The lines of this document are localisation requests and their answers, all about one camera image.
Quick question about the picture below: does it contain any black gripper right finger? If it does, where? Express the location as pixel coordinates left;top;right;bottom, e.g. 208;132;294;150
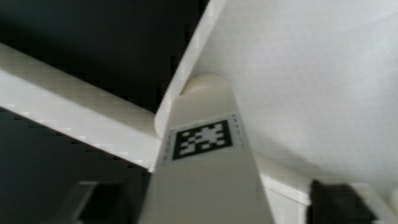
306;180;379;224

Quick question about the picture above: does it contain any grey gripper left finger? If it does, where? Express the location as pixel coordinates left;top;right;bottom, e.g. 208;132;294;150
50;181;128;224

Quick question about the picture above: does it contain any white leg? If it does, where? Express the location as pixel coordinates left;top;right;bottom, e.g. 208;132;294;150
137;74;274;224

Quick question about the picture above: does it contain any white desk top tray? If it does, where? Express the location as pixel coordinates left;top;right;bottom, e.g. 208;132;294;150
148;0;398;224

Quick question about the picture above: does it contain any white L-shaped fence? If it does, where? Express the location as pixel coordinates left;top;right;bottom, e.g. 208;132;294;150
0;43;159;169

